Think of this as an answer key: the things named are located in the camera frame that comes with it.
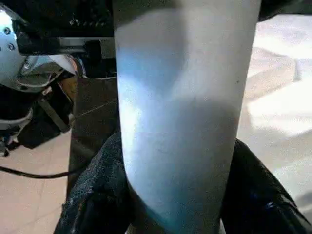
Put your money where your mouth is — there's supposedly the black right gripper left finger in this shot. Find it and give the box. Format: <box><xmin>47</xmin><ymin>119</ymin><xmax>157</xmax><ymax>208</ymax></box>
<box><xmin>54</xmin><ymin>132</ymin><xmax>134</xmax><ymax>234</ymax></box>

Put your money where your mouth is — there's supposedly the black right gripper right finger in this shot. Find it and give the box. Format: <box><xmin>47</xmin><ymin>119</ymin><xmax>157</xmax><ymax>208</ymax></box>
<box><xmin>220</xmin><ymin>138</ymin><xmax>310</xmax><ymax>234</ymax></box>

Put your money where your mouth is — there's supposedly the white plastic table top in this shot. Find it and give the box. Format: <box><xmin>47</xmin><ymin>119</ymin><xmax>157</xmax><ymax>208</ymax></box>
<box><xmin>240</xmin><ymin>14</ymin><xmax>312</xmax><ymax>213</ymax></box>

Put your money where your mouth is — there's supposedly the white plastic table leg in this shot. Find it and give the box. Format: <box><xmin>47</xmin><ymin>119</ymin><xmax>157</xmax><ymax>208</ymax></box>
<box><xmin>113</xmin><ymin>0</ymin><xmax>259</xmax><ymax>234</ymax></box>

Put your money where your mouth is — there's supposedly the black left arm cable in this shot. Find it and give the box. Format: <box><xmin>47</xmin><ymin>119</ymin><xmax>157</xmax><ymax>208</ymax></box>
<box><xmin>0</xmin><ymin>165</ymin><xmax>72</xmax><ymax>179</ymax></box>

